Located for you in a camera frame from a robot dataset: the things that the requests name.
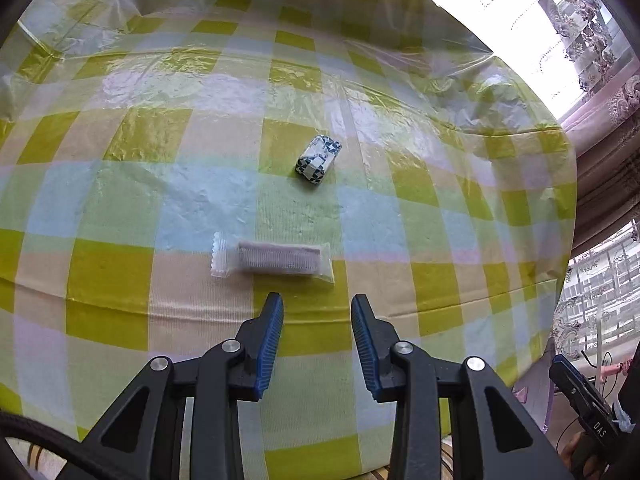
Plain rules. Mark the white cloth tie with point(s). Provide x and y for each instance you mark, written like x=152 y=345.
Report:
x=622 y=417

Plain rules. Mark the checked plastic tablecloth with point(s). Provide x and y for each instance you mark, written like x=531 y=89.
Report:
x=200 y=110

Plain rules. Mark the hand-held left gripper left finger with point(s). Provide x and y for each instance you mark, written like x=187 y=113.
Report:
x=267 y=345

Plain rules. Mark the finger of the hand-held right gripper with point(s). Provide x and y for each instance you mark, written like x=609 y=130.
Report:
x=575 y=385

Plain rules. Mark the mauve curtain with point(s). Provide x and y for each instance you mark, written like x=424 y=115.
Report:
x=607 y=160

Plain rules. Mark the pink handheld fan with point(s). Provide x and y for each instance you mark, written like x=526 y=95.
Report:
x=614 y=369

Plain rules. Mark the clear brown bar packet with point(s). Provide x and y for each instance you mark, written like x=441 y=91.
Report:
x=277 y=257

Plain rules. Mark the black white patterned candy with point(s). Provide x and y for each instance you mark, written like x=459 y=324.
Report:
x=317 y=160

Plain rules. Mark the person's right hand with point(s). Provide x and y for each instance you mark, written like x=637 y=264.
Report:
x=571 y=452

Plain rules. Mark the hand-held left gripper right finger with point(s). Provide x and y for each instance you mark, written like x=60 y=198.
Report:
x=365 y=345

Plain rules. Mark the sheer lace curtain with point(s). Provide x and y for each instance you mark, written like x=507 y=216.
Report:
x=575 y=5
x=600 y=285

